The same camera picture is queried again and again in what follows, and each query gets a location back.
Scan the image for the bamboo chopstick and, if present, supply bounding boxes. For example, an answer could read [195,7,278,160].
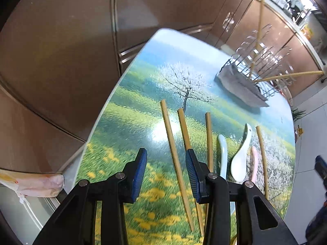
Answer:
[206,112,214,172]
[252,70,324,84]
[256,126,269,199]
[160,100,195,232]
[248,0,264,79]
[177,108,205,236]

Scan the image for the light blue ceramic spoon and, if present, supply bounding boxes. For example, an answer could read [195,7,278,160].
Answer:
[218,134,228,179]

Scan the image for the white ceramic spoon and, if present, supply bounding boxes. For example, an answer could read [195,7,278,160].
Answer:
[231,123,252,182]

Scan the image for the pink ceramic spoon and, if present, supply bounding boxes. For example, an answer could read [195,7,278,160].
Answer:
[251,145,259,183]

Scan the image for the wire utensil holder basket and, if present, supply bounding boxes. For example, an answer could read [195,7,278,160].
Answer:
[221,24,295,99]

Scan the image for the brown kitchen base cabinets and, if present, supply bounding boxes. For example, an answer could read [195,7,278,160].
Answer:
[0,0,325,174]

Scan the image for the flower print folding table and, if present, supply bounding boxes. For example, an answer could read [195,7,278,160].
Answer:
[76,29,295,244]

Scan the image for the grey cloth under basket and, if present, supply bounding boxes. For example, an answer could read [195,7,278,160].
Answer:
[216,63,269,108]

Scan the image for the yellow detergent bottle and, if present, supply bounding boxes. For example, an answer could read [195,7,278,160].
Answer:
[301,24,314,40]

